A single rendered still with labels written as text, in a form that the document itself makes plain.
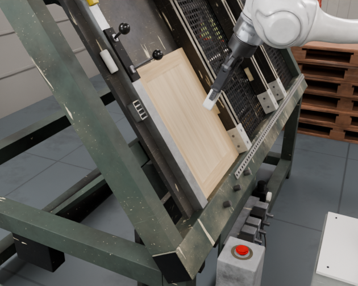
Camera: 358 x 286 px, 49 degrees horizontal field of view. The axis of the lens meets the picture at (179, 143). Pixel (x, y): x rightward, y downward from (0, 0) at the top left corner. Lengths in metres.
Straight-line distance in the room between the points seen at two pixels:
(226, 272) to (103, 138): 0.56
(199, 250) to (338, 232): 0.60
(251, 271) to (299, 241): 1.63
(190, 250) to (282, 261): 1.37
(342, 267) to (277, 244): 1.25
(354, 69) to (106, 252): 3.16
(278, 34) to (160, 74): 0.82
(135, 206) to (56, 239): 0.46
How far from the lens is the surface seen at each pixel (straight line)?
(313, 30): 0.91
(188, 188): 1.46
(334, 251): 1.62
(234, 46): 1.07
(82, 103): 1.21
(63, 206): 1.67
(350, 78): 4.12
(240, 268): 1.24
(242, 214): 1.74
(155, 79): 1.55
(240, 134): 1.84
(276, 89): 2.58
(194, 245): 1.38
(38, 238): 1.71
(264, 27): 0.85
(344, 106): 4.23
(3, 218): 1.80
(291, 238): 2.85
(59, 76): 1.23
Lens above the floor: 1.78
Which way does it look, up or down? 27 degrees down
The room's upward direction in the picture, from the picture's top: straight up
